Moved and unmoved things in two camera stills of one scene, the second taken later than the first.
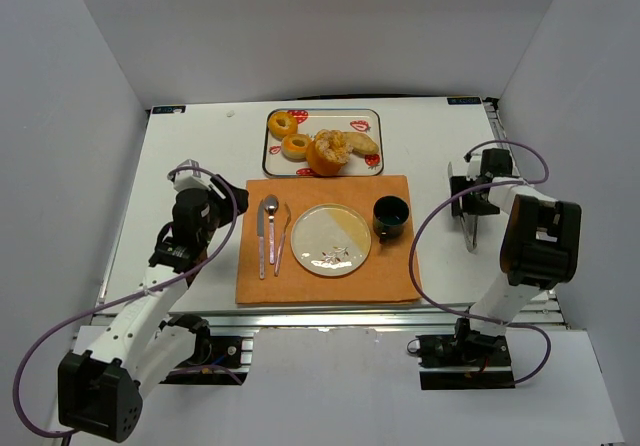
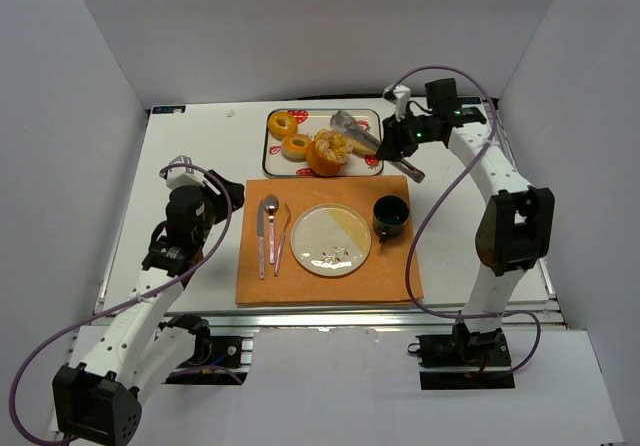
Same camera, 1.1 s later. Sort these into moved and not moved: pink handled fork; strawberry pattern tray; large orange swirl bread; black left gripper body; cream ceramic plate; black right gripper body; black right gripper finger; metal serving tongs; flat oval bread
Moved: black right gripper body; metal serving tongs; black right gripper finger
Not moved: cream ceramic plate; large orange swirl bread; black left gripper body; flat oval bread; strawberry pattern tray; pink handled fork
